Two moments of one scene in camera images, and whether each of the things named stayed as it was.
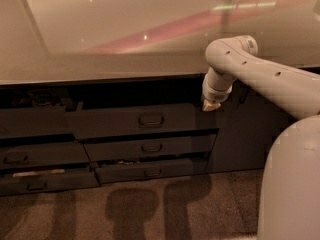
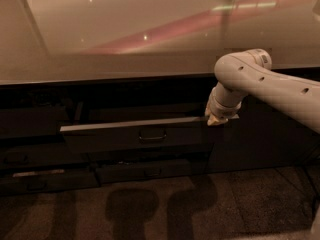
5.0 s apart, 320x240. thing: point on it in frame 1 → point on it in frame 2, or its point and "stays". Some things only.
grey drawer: [88, 122] → [186, 136]
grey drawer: [122, 172] stays
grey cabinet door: [249, 124] stays
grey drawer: [34, 121] stays
